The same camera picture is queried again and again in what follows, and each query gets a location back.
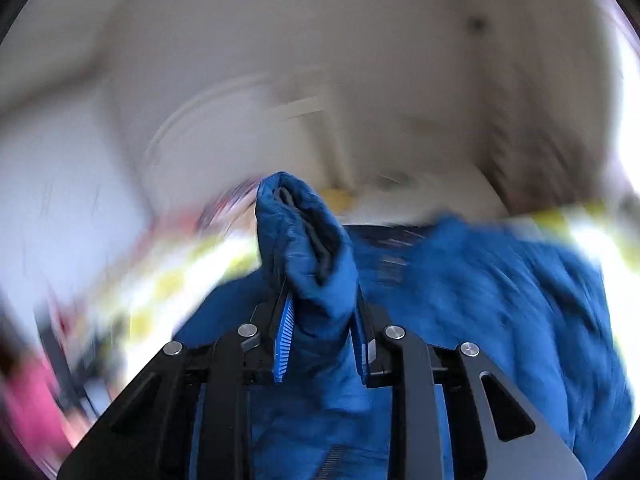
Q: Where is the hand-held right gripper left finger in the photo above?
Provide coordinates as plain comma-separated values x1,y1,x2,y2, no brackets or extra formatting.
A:
57,279,296,480

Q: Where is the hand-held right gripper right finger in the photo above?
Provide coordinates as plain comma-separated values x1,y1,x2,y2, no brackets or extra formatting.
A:
350,285,588,480

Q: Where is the blue padded jacket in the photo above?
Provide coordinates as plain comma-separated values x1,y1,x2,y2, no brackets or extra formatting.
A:
172,171,636,480

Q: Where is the yellow white checked blanket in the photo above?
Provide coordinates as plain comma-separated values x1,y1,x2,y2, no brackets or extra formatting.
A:
75,199,640,356

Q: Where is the patterned pillow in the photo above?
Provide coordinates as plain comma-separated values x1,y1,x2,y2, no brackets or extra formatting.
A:
195,180,261,233

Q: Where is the yellow pillow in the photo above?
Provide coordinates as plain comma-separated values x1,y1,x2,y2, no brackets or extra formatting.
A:
320,187,353,213

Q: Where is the white bed headboard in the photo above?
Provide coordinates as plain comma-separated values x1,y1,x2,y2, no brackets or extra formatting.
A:
140,74,361,196

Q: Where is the pink cloth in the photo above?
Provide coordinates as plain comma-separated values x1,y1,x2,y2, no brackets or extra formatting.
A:
0,355,71,458

